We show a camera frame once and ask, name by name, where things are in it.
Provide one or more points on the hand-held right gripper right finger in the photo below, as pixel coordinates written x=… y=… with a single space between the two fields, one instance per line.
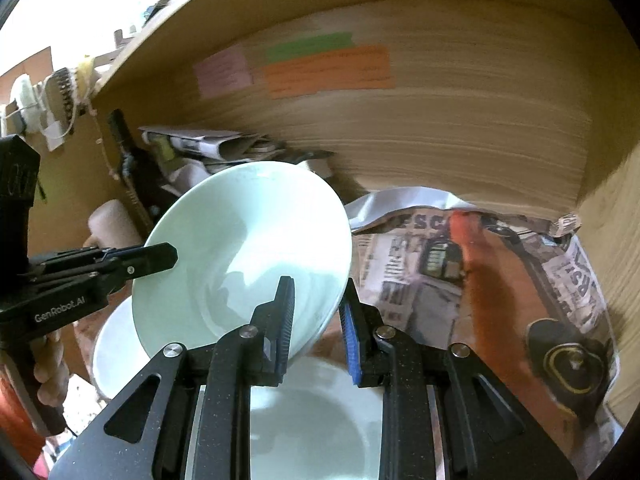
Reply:
x=350 y=342

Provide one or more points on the white cushion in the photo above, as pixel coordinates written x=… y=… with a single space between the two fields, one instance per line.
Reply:
x=112 y=225

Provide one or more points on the bristle brush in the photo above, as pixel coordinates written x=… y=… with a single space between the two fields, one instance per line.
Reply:
x=62 y=95

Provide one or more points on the white fluffy object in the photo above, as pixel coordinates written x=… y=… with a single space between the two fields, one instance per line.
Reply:
x=27 y=102

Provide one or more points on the person's left hand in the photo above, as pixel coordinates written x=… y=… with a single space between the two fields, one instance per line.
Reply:
x=52 y=365

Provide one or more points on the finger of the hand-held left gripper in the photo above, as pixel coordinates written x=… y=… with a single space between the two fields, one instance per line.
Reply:
x=145 y=260

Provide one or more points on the wooden shelf board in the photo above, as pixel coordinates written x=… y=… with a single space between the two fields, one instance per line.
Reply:
x=175 y=22

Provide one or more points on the dark wine bottle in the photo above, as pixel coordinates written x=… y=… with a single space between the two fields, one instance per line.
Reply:
x=132 y=170

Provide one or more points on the white bowl with dark ovals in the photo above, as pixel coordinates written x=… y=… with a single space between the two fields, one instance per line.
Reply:
x=115 y=355

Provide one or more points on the orange paper note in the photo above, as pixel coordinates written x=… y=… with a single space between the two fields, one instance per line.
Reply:
x=325 y=72

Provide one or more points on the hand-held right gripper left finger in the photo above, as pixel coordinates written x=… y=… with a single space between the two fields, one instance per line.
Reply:
x=285 y=327

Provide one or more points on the stack of folded newspapers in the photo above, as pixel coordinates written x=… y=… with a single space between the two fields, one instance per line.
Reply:
x=210 y=142

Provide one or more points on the white plate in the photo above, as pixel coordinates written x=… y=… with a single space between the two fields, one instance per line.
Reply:
x=310 y=420

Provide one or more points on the mint green bowl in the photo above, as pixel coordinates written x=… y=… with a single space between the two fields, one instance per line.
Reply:
x=240 y=240

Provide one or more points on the green paper note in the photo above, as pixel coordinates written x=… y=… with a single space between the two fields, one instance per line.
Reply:
x=310 y=47

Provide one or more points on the pink paper note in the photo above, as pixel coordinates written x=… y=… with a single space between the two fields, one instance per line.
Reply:
x=222 y=72

